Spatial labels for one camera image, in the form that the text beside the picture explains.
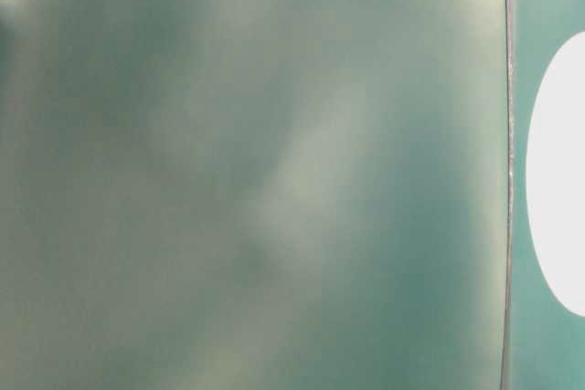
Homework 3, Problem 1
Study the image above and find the large white bowl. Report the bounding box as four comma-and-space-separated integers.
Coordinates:
526, 33, 584, 316

